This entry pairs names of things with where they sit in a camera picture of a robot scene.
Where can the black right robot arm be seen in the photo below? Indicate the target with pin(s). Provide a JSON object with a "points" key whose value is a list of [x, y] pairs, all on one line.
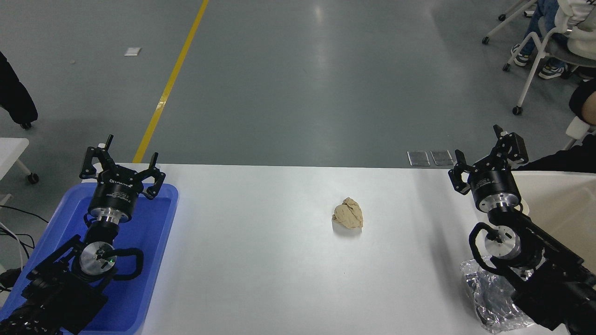
{"points": [[549, 279]]}

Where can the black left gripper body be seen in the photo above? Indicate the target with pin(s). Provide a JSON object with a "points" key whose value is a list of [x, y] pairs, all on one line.
{"points": [[114, 195]]}

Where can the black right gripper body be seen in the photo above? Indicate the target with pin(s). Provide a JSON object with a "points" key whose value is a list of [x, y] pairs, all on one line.
{"points": [[493, 184]]}

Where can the crumpled tan paper ball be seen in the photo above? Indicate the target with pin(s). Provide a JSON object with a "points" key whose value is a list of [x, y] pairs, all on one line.
{"points": [[348, 214]]}

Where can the white side table with casters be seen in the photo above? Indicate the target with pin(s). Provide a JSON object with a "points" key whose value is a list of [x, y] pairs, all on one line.
{"points": [[9, 151]]}

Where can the white chair with grey seat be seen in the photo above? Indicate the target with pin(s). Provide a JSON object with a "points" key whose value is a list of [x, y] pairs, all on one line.
{"points": [[558, 52]]}

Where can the white paper cup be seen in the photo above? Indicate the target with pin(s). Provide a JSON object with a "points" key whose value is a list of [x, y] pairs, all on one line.
{"points": [[524, 208]]}

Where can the blue plastic tray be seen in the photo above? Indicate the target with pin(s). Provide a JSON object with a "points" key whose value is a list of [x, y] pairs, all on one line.
{"points": [[149, 242]]}

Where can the white chair base leg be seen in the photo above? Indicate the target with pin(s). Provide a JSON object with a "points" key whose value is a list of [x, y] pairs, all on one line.
{"points": [[507, 19]]}

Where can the large pale bin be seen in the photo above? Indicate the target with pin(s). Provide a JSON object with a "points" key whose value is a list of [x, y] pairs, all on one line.
{"points": [[563, 204]]}

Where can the crumpled silver foil tray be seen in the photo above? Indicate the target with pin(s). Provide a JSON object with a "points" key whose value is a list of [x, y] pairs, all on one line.
{"points": [[484, 302]]}

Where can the metal floor plate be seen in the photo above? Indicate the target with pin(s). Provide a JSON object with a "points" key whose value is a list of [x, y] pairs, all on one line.
{"points": [[418, 158], [442, 157]]}

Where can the black chair caster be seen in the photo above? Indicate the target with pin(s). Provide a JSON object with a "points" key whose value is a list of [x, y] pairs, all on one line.
{"points": [[26, 125]]}

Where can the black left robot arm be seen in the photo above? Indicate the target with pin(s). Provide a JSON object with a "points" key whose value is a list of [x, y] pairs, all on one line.
{"points": [[56, 298]]}

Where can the white paper scrap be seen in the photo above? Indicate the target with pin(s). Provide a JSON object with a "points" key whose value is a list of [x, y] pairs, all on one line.
{"points": [[132, 51]]}

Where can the black floor object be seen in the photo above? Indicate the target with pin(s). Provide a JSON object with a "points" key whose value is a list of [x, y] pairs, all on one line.
{"points": [[9, 278]]}

